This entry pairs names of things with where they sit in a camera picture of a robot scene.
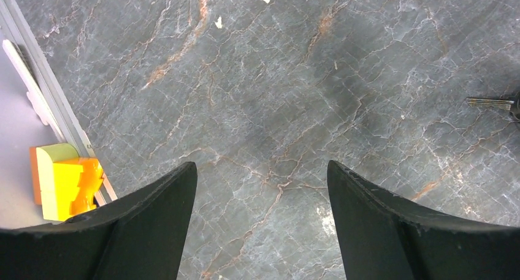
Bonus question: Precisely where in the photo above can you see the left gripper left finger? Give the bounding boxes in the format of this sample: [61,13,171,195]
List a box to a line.
[1,162,197,279]

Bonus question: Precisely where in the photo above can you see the yellow orange block at left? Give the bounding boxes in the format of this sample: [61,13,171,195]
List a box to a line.
[29,143,104,222]

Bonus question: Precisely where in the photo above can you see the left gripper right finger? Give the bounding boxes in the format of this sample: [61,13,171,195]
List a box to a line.
[327,161,519,279]

